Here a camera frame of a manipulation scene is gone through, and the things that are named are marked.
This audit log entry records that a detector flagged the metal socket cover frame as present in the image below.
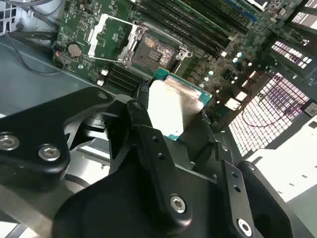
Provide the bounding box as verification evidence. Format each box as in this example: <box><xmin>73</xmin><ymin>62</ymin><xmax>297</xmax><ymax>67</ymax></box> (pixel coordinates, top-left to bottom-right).
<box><xmin>86</xmin><ymin>13</ymin><xmax>139</xmax><ymax>63</ymax></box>

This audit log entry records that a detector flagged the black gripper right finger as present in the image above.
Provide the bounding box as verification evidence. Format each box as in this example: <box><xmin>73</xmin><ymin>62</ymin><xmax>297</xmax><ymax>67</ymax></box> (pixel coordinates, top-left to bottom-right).
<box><xmin>178</xmin><ymin>113</ymin><xmax>302</xmax><ymax>238</ymax></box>

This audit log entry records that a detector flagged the silver CPU with green edge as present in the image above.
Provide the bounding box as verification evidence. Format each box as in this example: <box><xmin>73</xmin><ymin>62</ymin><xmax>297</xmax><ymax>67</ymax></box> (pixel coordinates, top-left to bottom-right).
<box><xmin>146</xmin><ymin>67</ymin><xmax>213</xmax><ymax>142</ymax></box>

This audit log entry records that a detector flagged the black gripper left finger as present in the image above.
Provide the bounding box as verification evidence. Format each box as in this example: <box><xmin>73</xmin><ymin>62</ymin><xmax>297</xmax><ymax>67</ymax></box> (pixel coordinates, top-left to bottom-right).
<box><xmin>0</xmin><ymin>86</ymin><xmax>193</xmax><ymax>230</ymax></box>

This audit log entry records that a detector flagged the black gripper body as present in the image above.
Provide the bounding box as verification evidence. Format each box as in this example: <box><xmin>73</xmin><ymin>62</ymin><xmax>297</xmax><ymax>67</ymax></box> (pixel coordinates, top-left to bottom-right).
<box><xmin>53</xmin><ymin>145</ymin><xmax>240</xmax><ymax>238</ymax></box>

